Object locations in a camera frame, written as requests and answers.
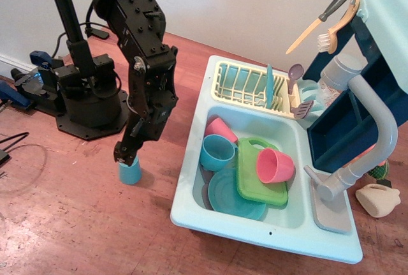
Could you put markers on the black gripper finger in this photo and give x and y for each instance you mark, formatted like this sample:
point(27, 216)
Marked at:
point(125, 153)

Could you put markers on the teal plastic plate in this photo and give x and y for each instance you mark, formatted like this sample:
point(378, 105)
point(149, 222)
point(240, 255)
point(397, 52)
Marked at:
point(224, 197)

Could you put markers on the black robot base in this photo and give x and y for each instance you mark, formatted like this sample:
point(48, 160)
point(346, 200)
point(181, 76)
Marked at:
point(85, 97)

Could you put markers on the dark blue shelf unit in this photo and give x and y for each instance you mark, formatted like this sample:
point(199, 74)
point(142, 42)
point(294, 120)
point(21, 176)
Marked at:
point(346, 129)

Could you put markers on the clear bottle grey cap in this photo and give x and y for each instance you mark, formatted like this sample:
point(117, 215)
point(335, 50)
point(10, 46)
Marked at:
point(334, 79)

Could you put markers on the green net bag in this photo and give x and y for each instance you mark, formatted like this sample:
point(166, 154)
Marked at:
point(381, 171)

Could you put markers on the wooden dish brush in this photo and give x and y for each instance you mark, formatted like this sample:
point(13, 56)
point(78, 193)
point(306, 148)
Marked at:
point(328, 42)

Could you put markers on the grey toy faucet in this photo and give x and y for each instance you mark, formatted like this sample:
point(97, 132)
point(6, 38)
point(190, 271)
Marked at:
point(346, 177)

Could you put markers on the blue mug in sink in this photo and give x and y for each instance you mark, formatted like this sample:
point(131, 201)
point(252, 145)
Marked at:
point(217, 152)

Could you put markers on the beige toy jug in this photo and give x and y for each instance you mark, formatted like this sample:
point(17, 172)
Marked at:
point(378, 200)

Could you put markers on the purple toy spoon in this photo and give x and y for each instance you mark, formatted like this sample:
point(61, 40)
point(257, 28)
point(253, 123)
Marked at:
point(295, 72)

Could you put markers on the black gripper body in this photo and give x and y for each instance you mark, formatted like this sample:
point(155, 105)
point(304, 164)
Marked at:
point(146, 122)

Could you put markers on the teal plate in rack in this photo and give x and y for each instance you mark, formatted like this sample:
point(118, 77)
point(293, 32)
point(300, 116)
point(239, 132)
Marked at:
point(269, 86)

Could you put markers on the blue clamp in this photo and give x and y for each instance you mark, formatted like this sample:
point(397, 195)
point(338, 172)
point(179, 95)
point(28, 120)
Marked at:
point(9, 94)

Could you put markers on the blue plastic cup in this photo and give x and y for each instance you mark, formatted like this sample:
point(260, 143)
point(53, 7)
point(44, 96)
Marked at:
point(130, 174)

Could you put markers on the green plastic cutting board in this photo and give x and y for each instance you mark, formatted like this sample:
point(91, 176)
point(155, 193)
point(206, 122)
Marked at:
point(248, 184)

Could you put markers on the purple toy spatula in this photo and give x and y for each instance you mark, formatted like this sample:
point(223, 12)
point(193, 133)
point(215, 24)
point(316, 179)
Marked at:
point(302, 110)

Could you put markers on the toy knife grey handle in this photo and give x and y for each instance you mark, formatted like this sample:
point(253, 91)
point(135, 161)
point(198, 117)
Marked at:
point(332, 7)

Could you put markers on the light blue toy sink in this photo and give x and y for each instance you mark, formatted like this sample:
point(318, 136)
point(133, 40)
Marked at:
point(290, 228)

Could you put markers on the pink cup on cutting board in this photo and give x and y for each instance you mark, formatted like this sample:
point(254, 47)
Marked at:
point(273, 166)

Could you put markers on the yellow dish rack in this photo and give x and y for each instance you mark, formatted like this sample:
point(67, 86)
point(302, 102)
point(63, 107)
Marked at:
point(242, 85)

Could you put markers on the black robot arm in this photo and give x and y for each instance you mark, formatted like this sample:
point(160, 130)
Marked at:
point(139, 26)

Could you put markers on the pink cup back of sink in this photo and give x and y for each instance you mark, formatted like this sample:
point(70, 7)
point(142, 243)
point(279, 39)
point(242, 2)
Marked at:
point(219, 127)

